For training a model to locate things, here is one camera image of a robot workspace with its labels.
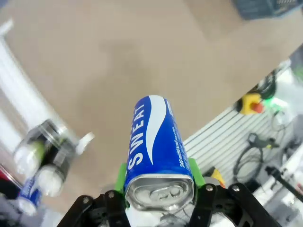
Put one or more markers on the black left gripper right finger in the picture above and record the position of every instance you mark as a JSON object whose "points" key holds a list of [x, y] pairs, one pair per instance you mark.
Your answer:
{"points": [[227, 208]]}

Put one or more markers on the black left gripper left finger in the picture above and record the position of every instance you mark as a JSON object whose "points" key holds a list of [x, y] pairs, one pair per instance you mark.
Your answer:
{"points": [[94, 210]]}

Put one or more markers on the black patterned Pepsi can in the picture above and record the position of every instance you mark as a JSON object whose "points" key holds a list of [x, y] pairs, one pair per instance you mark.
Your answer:
{"points": [[60, 160]]}

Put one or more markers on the blue Pocari Sweat can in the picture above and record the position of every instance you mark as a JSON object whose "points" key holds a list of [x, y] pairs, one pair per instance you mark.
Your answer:
{"points": [[29, 191], [154, 142]]}

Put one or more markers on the black Pepsi can lime accent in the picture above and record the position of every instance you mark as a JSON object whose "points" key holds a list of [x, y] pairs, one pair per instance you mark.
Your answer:
{"points": [[35, 142]]}

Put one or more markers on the yellow tape piece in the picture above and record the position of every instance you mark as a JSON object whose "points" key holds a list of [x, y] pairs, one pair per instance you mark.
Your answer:
{"points": [[218, 176]]}

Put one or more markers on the black stand bar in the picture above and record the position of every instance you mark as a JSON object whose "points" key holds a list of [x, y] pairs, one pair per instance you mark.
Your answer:
{"points": [[284, 179]]}

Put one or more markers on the yellow emergency stop button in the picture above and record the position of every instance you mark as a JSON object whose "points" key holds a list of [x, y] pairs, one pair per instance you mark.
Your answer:
{"points": [[249, 104]]}

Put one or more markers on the grey plastic lattice basket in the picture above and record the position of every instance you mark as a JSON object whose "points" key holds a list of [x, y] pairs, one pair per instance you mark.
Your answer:
{"points": [[265, 8]]}

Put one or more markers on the grooved aluminium frame rail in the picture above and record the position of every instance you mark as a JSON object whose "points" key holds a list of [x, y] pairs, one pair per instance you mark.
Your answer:
{"points": [[220, 137]]}

